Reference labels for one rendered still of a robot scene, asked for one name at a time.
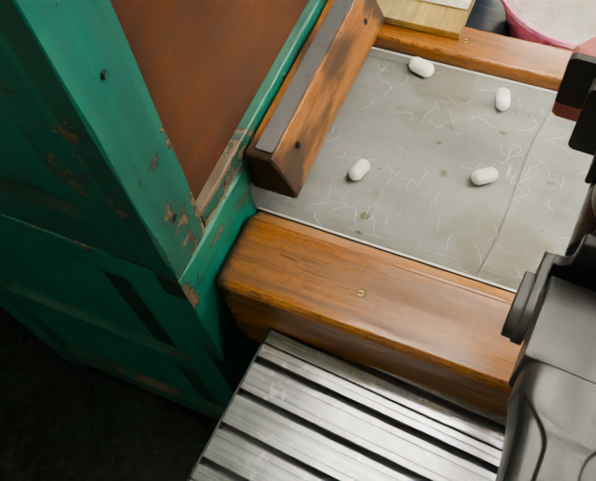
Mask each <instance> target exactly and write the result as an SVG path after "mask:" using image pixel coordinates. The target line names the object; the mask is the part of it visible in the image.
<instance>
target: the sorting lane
mask: <svg viewBox="0 0 596 481"><path fill-rule="evenodd" d="M413 57H414V56H410V55H406V54H402V53H397V52H390V51H387V50H383V49H379V48H375V47H372V48H371V50H370V52H369V53H368V55H367V57H366V59H365V61H364V63H363V65H362V67H361V69H360V72H359V74H358V76H357V78H356V80H355V82H354V84H353V86H352V87H351V89H350V91H349V93H348V95H347V96H346V98H345V100H344V102H343V104H342V105H341V107H340V109H339V111H338V114H337V116H336V118H335V120H334V122H333V124H332V126H331V128H330V130H329V132H328V134H327V136H326V138H325V139H324V141H323V143H322V145H321V147H320V149H319V153H318V155H317V157H316V159H315V161H314V163H313V166H312V168H311V170H310V172H309V173H308V175H307V178H306V180H305V181H304V184H303V186H302V188H301V190H300V192H299V195H298V197H297V198H296V199H294V198H290V197H287V196H283V195H281V194H278V193H275V192H272V191H268V192H267V194H266V196H265V198H264V200H263V201H262V203H261V204H260V206H259V208H258V211H259V212H264V213H268V214H271V215H274V216H277V217H280V218H283V219H286V220H290V221H293V222H296V223H299V224H302V225H305V226H309V227H312V228H315V229H318V230H320V231H323V232H326V233H329V234H332V235H335V236H338V237H341V238H344V239H347V240H350V241H355V242H358V243H361V244H364V245H367V246H370V247H373V248H376V249H379V250H381V251H384V252H387V253H390V254H394V255H397V256H400V257H403V258H406V259H408V260H411V261H416V262H419V263H422V264H425V265H428V266H431V267H435V268H438V269H440V270H443V271H446V272H449V273H452V274H455V275H458V276H461V277H464V278H467V279H469V280H472V281H476V282H481V283H484V284H487V285H490V286H493V287H496V288H499V289H501V290H504V291H507V292H510V293H513V294H516V292H517V290H518V288H519V285H520V283H521V281H522V278H523V276H524V273H525V271H529V272H532V273H536V270H537V268H538V266H539V264H540V262H541V260H542V258H543V255H544V253H545V251H548V252H550V253H553V254H556V255H557V254H558V255H562V256H564V255H565V251H566V249H567V246H568V243H569V240H570V238H571V235H572V232H573V230H574V227H575V224H576V221H577V219H578V217H579V214H580V211H581V209H582V206H583V203H584V200H585V198H586V193H587V190H588V188H589V185H590V183H585V179H586V174H587V172H588V169H589V166H590V164H591V161H592V159H593V156H592V155H589V154H585V153H582V152H579V151H576V150H573V149H571V148H570V147H569V146H568V141H569V139H570V136H571V134H572V131H573V129H574V126H575V124H576V122H575V121H571V120H568V119H565V118H561V117H558V116H555V115H554V114H553V113H552V107H553V105H554V102H555V98H556V95H557V92H555V91H551V90H548V89H544V88H540V87H536V86H531V85H527V84H524V83H520V82H516V81H512V80H508V79H504V78H500V77H496V76H492V75H488V74H484V73H477V72H473V71H469V70H465V69H461V68H457V67H453V66H449V65H445V64H442V63H438V62H434V61H429V60H426V61H428V62H430V63H432V64H433V66H434V72H433V73H432V75H430V76H428V77H423V76H421V75H419V74H417V73H414V72H412V71H411V70H410V69H409V66H408V64H409V61H410V59H411V58H413ZM500 88H507V89H508V90H509V91H510V106H509V108H508V109H506V110H504V111H500V110H498V109H497V107H496V92H497V91H498V90H499V89H500ZM361 159H366V160H367V161H368V162H369V164H370V169H369V171H368V172H367V173H366V174H365V175H364V176H363V177H362V178H361V179H360V180H352V179H350V177H349V171H350V169H351V168H352V167H353V166H354V165H355V164H356V163H357V162H358V161H359V160H361ZM487 167H494V168H495V169H497V170H498V172H499V176H498V178H497V180H495V181H494V182H490V183H486V184H481V185H477V184H475V183H473V181H472V180H471V175H472V173H473V172H474V171H476V170H479V169H483V168H487Z"/></svg>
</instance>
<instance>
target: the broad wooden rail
mask: <svg viewBox="0 0 596 481"><path fill-rule="evenodd" d="M216 283H217V286H218V288H219V290H220V292H221V294H222V296H223V298H224V300H225V302H226V304H227V306H228V308H229V310H230V312H231V314H232V316H233V318H234V320H235V323H236V326H237V328H238V330H239V332H240V334H241V336H242V337H244V338H247V339H250V340H252V341H255V342H258V343H260V344H262V343H263V340H264V338H265V336H266V334H267V332H268V330H269V328H272V330H274V331H275V332H277V333H280V334H282V335H284V336H286V337H289V338H291V339H293V340H295V341H297V342H300V343H302V344H304V345H308V346H310V347H312V348H314V349H317V350H319V351H322V352H325V353H327V354H330V355H332V356H335V357H338V358H340V359H342V360H345V361H347V362H350V363H353V364H355V365H358V366H362V367H365V368H368V369H370V370H373V371H376V372H377V373H380V374H383V375H386V376H389V375H387V374H384V373H382V372H380V371H378V370H375V369H373V368H372V367H370V366H373V367H376V368H378V369H381V370H384V371H386V372H389V373H392V374H394V375H397V376H400V377H402V378H404V379H407V380H409V381H412V382H415V383H417V384H420V385H423V386H425V387H430V388H432V389H435V390H437V391H439V392H442V393H445V394H447V395H450V396H453V397H455V398H458V399H461V400H463V401H465V402H468V403H470V404H473V405H475V406H478V407H481V408H485V409H488V410H491V411H493V412H496V413H499V414H501V415H503V416H506V417H507V411H506V405H507V402H508V399H509V396H510V394H511V391H512V388H511V387H508V386H507V384H508V381H509V378H510V376H511V373H512V370H513V367H514V365H515V363H516V360H517V358H518V355H519V352H520V350H521V347H522V345H516V344H514V343H511V342H509V341H510V339H508V338H506V337H504V336H502V335H501V331H502V329H503V326H504V322H505V319H506V317H507V314H508V312H509V309H510V306H511V305H512V302H513V300H514V297H515V295H516V294H513V293H510V292H507V291H504V290H501V289H499V288H496V287H493V286H490V285H487V284H484V283H481V282H476V281H472V280H469V279H467V278H464V277H461V276H458V275H455V274H452V273H449V272H446V271H443V270H440V269H438V268H435V267H431V266H428V265H425V264H422V263H419V262H416V261H411V260H408V259H406V258H403V257H400V256H397V255H394V254H390V253H387V252H384V251H381V250H379V249H376V248H373V247H370V246H367V245H364V244H361V243H358V242H355V241H352V240H347V239H344V238H341V237H338V236H335V235H332V234H329V233H326V232H323V231H320V230H318V229H315V228H312V227H309V226H305V225H302V224H299V223H296V222H293V221H290V220H286V219H283V218H280V217H277V216H274V215H271V214H268V213H264V212H259V213H257V214H255V215H253V216H252V217H250V218H248V219H247V220H246V222H245V224H244V226H243V228H242V229H241V231H240V233H239V235H238V237H237V239H236V242H235V244H234V246H233V248H232V250H231V251H230V253H229V255H228V257H227V259H226V261H225V263H224V264H223V266H222V268H221V270H220V272H219V273H218V275H217V277H216ZM523 342H524V341H523ZM522 344H523V343H522ZM365 364H367V365H369V366H366V365H365ZM389 377H391V376H389Z"/></svg>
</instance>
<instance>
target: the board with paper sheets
mask: <svg viewBox="0 0 596 481"><path fill-rule="evenodd" d="M475 1H476V0H472V1H471V5H470V6H469V7H468V9H467V10H464V9H460V8H455V7H450V6H446V5H441V4H436V3H431V2H427V1H422V0H377V2H378V4H379V6H380V9H381V11H382V13H383V22H384V23H388V24H393V25H397V26H401V27H405V28H409V29H413V30H417V31H425V32H429V33H434V34H437V35H441V36H446V37H450V38H454V39H460V37H461V34H462V31H463V28H464V26H465V23H466V21H467V19H468V16H469V14H470V12H471V10H472V8H473V5H474V3H475Z"/></svg>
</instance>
